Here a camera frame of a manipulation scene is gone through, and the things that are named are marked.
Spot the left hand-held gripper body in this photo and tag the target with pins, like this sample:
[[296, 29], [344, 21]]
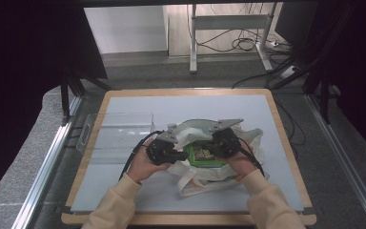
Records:
[[162, 151]]

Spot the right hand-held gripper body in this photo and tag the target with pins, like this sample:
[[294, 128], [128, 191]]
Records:
[[227, 141]]

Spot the green snack packet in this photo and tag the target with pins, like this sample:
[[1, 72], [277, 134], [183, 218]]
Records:
[[203, 159]]

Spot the white canvas tote bag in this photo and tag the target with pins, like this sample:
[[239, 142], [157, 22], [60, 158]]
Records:
[[209, 174]]

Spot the clear plastic container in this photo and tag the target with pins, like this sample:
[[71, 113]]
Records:
[[120, 133]]

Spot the person's left hand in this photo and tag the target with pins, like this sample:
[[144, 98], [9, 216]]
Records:
[[143, 167]]

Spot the person's right hand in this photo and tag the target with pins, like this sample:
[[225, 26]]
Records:
[[243, 165]]

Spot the white power strip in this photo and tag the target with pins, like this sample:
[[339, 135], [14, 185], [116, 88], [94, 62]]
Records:
[[288, 72]]

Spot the black metal stand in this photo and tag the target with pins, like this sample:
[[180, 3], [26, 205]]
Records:
[[65, 101], [324, 101]]

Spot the black corner clip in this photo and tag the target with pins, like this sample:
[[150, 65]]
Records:
[[64, 210], [309, 211]]

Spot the white panel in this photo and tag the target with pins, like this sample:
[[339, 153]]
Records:
[[124, 28]]

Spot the dark curtain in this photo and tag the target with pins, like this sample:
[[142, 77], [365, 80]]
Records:
[[19, 79], [362, 63]]

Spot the white metal desk frame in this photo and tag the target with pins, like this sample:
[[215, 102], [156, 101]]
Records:
[[193, 47]]

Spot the aluminium rail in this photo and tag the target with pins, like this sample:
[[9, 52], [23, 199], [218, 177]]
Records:
[[44, 171], [346, 165]]

